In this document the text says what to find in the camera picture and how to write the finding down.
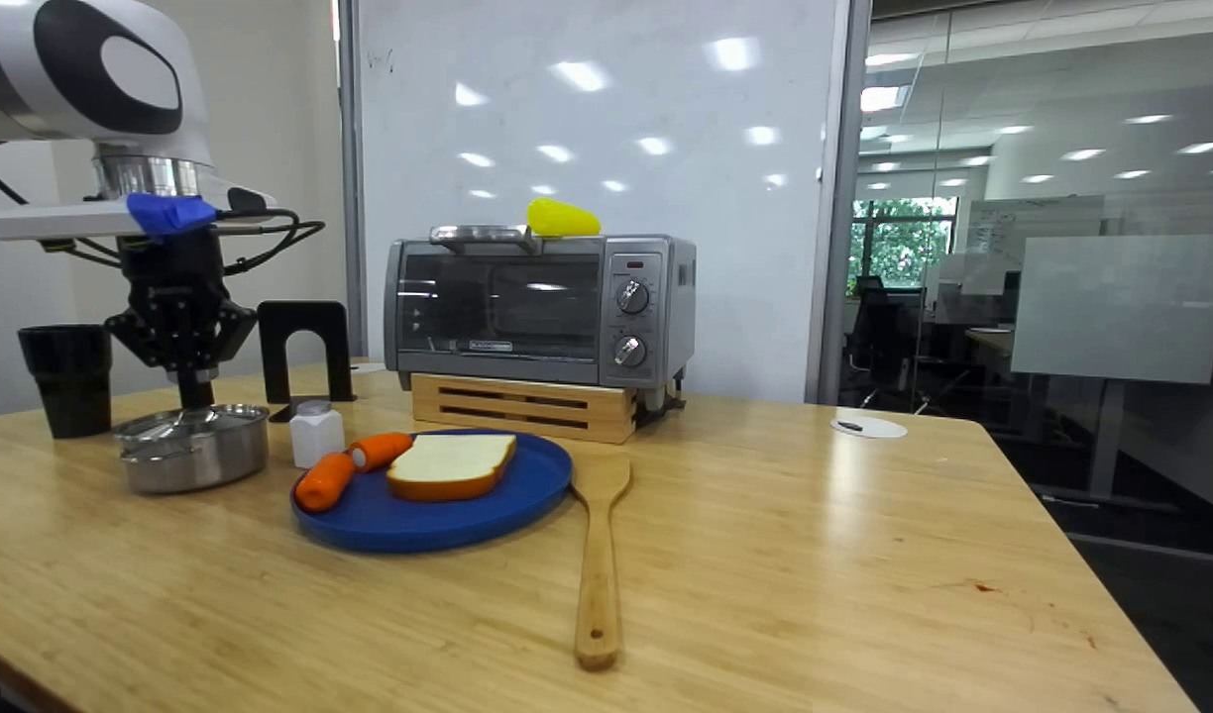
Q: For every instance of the grey panel behind glass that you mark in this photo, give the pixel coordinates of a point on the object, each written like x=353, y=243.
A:
x=1124, y=309

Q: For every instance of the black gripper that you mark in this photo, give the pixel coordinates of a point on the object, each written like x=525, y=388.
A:
x=174, y=271

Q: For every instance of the white and blue wrist mount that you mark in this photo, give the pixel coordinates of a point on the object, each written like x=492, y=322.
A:
x=55, y=223

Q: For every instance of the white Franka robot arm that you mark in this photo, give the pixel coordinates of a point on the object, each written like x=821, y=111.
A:
x=55, y=63

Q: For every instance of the metal cup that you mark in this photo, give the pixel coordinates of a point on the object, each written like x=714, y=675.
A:
x=67, y=383

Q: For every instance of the steel pot lid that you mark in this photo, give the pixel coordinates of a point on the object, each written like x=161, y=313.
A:
x=194, y=425

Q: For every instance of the yellow plastic corn cob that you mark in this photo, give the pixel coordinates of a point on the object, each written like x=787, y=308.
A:
x=566, y=220

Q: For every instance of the orange carrot half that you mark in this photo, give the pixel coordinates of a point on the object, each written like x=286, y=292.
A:
x=384, y=448
x=322, y=482

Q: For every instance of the blue round plate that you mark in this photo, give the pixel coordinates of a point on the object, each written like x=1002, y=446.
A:
x=501, y=510

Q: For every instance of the white bread slice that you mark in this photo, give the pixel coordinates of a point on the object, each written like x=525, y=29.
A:
x=451, y=465

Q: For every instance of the small silver dish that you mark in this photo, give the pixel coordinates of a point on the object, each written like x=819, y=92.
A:
x=472, y=234

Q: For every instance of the wooden slatted riser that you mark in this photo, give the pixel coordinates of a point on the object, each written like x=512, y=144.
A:
x=529, y=404

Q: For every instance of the wooden spatula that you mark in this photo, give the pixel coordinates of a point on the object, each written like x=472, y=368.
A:
x=601, y=581

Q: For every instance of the black metal bookend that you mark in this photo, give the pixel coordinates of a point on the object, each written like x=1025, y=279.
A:
x=277, y=351

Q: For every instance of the dark office chair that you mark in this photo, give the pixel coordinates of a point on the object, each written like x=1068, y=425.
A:
x=885, y=341

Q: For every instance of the grey toaster oven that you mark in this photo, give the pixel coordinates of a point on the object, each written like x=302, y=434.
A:
x=501, y=309

